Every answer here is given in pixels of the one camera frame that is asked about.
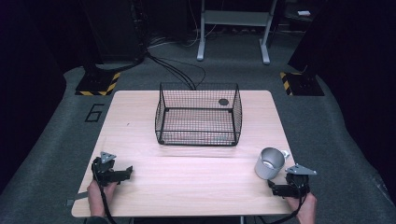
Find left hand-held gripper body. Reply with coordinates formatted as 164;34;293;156
92;151;120;188

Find person's right hand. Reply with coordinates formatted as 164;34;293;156
285;191;318;224

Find black wire mesh basket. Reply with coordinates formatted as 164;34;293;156
154;81;244;147

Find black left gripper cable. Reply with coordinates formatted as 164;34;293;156
92;158;118;224

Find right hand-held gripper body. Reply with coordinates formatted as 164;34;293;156
284;163;318;199

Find black striped stand base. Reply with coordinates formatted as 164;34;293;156
278;71;325;97
75;70;121;97

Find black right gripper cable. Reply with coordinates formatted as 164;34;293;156
257;186;309;224

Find person's left hand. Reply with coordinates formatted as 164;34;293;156
86;179;119;217

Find grey metal table bracket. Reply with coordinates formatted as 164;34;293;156
65;191;90;207

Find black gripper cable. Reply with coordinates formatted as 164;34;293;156
257;186;309;224
92;158;118;224

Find white metal table frame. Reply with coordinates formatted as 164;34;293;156
196;0;278;65

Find black floor cables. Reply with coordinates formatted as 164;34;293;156
145;50;207;91

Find silver metal cup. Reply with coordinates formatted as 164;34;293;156
254;147;290;181

